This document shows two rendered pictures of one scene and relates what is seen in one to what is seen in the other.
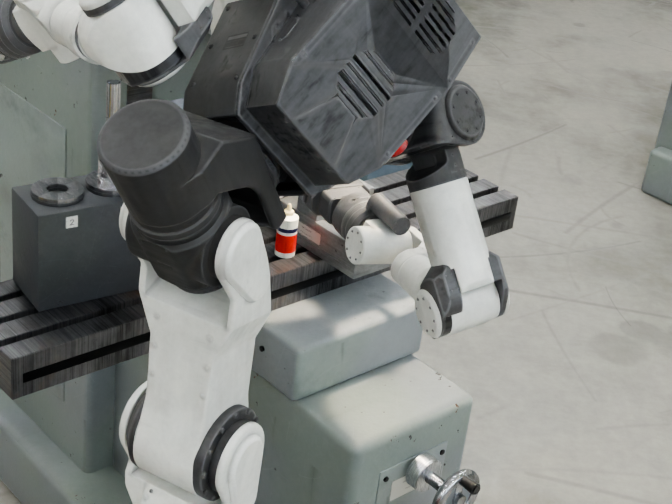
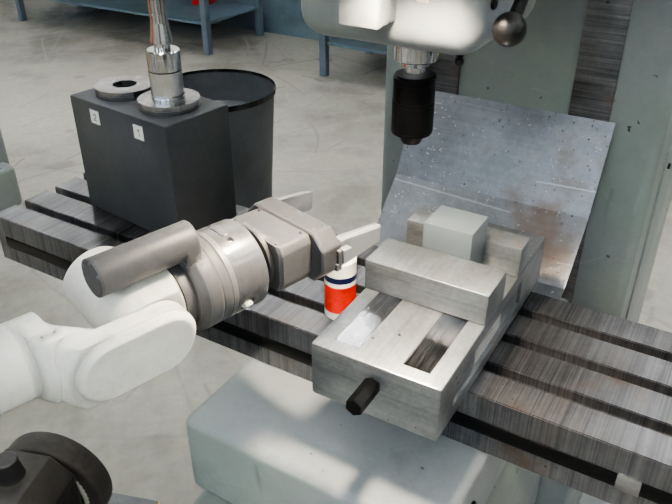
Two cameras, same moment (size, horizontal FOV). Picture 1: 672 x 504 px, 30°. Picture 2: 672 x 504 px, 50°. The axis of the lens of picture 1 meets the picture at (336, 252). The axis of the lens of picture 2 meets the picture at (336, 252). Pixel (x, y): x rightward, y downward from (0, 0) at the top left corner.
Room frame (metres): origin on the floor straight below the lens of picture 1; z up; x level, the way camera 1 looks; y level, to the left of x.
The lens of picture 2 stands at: (1.94, -0.63, 1.50)
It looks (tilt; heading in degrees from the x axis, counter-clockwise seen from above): 31 degrees down; 75
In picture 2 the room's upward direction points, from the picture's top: straight up
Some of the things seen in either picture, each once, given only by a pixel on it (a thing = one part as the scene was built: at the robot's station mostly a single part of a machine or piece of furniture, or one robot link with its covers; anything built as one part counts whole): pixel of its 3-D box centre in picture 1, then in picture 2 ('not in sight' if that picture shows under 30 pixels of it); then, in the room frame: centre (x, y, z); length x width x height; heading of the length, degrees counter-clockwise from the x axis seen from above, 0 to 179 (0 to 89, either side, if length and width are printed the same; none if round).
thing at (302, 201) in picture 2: not in sight; (286, 206); (2.07, 0.08, 1.13); 0.06 x 0.02 x 0.03; 29
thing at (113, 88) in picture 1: (113, 112); (157, 7); (1.97, 0.41, 1.28); 0.03 x 0.03 x 0.11
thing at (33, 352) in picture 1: (267, 258); (365, 316); (2.19, 0.13, 0.92); 1.24 x 0.23 x 0.08; 134
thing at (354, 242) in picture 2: not in sight; (360, 243); (2.13, -0.02, 1.13); 0.06 x 0.02 x 0.03; 29
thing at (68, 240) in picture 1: (84, 234); (154, 153); (1.94, 0.44, 1.06); 0.22 x 0.12 x 0.20; 127
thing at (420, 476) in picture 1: (442, 486); not in sight; (1.87, -0.25, 0.66); 0.16 x 0.12 x 0.12; 44
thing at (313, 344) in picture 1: (282, 294); (397, 384); (2.22, 0.10, 0.82); 0.50 x 0.35 x 0.12; 44
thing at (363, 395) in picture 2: not in sight; (362, 396); (2.11, -0.11, 1.00); 0.04 x 0.02 x 0.02; 45
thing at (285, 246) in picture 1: (287, 229); (340, 276); (2.14, 0.10, 1.01); 0.04 x 0.04 x 0.11
